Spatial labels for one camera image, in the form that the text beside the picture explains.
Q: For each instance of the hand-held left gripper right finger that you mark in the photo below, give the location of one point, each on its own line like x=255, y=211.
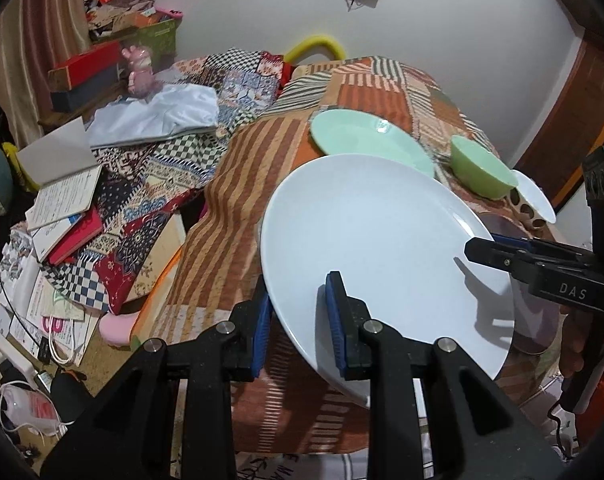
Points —
x=335, y=325

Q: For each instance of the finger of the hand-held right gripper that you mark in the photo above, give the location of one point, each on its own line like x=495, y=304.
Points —
x=486, y=253
x=512, y=242

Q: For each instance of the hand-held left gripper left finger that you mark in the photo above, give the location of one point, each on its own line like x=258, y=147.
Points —
x=262, y=332

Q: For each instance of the white bowl with patterned outside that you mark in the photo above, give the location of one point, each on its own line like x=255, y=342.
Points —
x=537, y=195

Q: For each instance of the green bowl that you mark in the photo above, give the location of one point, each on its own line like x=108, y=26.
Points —
x=481, y=165

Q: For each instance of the large white plate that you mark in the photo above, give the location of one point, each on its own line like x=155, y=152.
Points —
x=381, y=235

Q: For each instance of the pale green plate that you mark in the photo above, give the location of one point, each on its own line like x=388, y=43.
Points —
x=362, y=135

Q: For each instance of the person's right hand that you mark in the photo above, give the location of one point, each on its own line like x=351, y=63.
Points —
x=574, y=340

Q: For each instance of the pink soft object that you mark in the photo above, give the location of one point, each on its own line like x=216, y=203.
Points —
x=117, y=330

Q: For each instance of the brown wooden door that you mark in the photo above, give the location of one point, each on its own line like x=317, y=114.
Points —
x=581, y=100

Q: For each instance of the striped orange patchwork blanket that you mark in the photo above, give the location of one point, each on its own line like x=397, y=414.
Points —
x=262, y=160

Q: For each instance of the red book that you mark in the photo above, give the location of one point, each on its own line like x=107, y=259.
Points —
x=77, y=240

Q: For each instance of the pile of papers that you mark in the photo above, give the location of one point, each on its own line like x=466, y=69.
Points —
x=37, y=300

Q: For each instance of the white booklet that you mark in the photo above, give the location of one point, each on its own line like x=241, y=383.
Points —
x=67, y=192

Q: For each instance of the white device with red label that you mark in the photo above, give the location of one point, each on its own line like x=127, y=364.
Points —
x=32, y=405

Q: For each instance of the white cloth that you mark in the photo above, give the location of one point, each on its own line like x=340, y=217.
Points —
x=157, y=115

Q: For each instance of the grey open notebook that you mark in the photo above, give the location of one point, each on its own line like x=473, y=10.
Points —
x=57, y=155

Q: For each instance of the yellow foam tube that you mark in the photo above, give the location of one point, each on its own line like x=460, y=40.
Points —
x=317, y=40

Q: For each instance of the pink toy figure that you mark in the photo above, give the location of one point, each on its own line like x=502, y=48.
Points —
x=142, y=75

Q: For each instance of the dark grey box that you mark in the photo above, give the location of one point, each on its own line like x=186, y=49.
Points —
x=82, y=94

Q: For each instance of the green box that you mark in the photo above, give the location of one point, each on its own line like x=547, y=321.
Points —
x=157, y=37

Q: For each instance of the red box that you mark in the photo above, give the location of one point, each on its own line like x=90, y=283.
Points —
x=87, y=67

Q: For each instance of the striped curtain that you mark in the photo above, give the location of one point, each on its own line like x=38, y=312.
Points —
x=42, y=20

